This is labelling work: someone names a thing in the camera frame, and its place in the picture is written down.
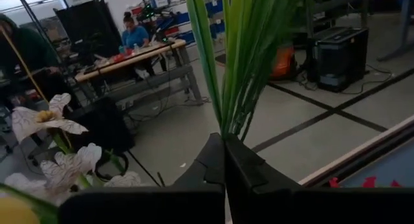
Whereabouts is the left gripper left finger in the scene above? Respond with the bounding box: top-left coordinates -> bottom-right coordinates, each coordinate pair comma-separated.
59,132 -> 226,224

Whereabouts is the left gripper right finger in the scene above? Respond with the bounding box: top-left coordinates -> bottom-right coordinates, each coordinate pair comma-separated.
225,135 -> 414,224

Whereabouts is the yellow tulip stem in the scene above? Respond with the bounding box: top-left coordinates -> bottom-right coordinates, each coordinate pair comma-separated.
0,183 -> 61,224

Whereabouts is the white flower bunch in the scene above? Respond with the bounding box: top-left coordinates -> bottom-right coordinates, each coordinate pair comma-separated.
184,0 -> 324,140
0,93 -> 143,202

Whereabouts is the black floor equipment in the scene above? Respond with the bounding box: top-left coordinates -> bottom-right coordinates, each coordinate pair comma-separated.
63,96 -> 136,153

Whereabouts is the blue table mat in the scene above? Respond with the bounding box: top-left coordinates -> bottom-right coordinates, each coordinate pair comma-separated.
336,142 -> 414,189

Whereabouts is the orange floor object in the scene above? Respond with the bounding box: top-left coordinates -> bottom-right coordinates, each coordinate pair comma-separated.
270,44 -> 297,81

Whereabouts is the wooden workbench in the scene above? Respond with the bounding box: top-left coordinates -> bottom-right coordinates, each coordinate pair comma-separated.
74,38 -> 204,105

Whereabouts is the black equipment case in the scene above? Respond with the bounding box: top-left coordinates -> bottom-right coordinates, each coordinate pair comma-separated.
305,25 -> 369,93

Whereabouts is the blue storage bin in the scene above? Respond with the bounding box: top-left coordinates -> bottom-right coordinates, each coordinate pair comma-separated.
175,12 -> 191,25
206,0 -> 224,17

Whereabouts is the black monitor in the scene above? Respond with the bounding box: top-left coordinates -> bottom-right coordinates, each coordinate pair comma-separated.
53,0 -> 124,62

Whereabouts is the person in dark hoodie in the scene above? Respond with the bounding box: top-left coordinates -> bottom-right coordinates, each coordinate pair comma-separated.
0,25 -> 50,104

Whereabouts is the gray-legged desk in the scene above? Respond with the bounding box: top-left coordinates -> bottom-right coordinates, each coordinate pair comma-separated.
358,0 -> 414,62

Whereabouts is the black coiled floor cable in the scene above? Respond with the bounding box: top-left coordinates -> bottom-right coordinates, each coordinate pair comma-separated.
93,149 -> 162,188

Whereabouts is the black aluminium table frame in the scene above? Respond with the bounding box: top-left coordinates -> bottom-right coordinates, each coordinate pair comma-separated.
297,115 -> 414,188

